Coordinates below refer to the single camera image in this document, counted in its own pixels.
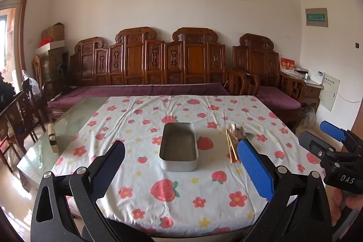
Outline flat white box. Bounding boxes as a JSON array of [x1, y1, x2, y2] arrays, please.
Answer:
[[38, 41, 66, 54]]

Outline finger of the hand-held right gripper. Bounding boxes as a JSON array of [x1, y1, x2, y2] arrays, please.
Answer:
[[298, 131, 341, 160], [319, 121, 353, 144]]

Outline white wall panel door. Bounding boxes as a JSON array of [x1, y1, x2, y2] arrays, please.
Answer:
[[320, 73, 340, 112]]

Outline square purple seat cushion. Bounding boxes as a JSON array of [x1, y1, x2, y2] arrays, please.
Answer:
[[257, 86, 301, 110]]

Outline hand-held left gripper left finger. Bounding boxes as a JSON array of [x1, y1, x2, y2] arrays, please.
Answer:
[[30, 139, 126, 242]]

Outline small brown cardboard box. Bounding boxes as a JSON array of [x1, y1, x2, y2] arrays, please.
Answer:
[[42, 22, 65, 42]]

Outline rectangular metal tin box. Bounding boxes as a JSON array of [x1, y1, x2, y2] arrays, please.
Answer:
[[159, 122, 198, 172]]

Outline clear plastic bag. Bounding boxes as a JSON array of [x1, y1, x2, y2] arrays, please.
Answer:
[[23, 70, 42, 101]]

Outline wooden side table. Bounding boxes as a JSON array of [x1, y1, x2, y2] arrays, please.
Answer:
[[279, 69, 324, 115]]

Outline wooden dining chair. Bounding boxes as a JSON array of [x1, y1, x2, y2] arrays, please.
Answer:
[[5, 86, 46, 152]]

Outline grey furry dog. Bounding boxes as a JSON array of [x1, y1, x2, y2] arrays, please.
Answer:
[[301, 104, 318, 128]]

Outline stacked cardboard boxes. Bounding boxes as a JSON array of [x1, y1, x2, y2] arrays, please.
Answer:
[[42, 48, 69, 84]]

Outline wooden door frame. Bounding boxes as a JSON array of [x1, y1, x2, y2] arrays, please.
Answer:
[[12, 0, 35, 84]]

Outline long purple sofa cushion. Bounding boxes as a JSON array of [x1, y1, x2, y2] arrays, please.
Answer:
[[48, 82, 231, 108]]

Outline carved wooden armchair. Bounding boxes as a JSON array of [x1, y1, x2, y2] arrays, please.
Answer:
[[233, 34, 307, 135]]

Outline black bag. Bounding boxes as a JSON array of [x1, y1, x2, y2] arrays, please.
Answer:
[[0, 77, 16, 112]]

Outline long carved wooden sofa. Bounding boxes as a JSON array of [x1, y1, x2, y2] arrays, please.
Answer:
[[47, 27, 260, 123]]

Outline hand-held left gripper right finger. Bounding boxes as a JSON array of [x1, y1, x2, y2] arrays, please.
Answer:
[[237, 139, 333, 242]]

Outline wooden block with black band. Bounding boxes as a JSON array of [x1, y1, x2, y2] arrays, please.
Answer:
[[47, 123, 59, 153]]

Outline person's right hand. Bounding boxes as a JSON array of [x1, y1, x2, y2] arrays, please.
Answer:
[[330, 191, 363, 227]]

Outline red gift box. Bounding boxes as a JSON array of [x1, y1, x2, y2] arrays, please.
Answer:
[[280, 57, 296, 73]]

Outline white desk device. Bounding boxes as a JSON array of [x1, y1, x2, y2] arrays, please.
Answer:
[[309, 70, 324, 85]]

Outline wall distribution box green window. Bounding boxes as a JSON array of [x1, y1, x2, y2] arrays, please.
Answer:
[[305, 7, 328, 27]]

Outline strawberry flower printed tablecloth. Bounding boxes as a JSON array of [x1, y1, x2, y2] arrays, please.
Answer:
[[54, 95, 326, 235]]

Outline black standing fan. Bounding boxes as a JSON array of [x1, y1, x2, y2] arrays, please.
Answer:
[[55, 64, 66, 87]]

